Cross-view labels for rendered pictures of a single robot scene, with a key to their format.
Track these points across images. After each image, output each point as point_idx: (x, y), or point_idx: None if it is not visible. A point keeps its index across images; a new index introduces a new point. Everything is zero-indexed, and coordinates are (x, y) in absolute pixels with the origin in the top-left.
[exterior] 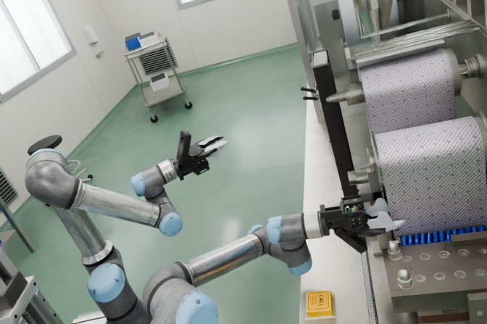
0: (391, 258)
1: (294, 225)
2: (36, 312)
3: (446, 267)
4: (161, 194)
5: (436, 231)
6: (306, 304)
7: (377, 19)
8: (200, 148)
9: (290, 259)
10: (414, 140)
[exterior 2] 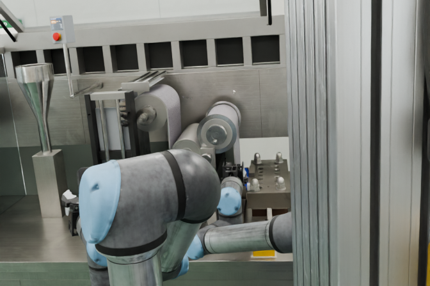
0: (258, 189)
1: (237, 186)
2: None
3: (270, 179)
4: None
5: None
6: (260, 256)
7: (51, 89)
8: None
9: (241, 223)
10: (227, 114)
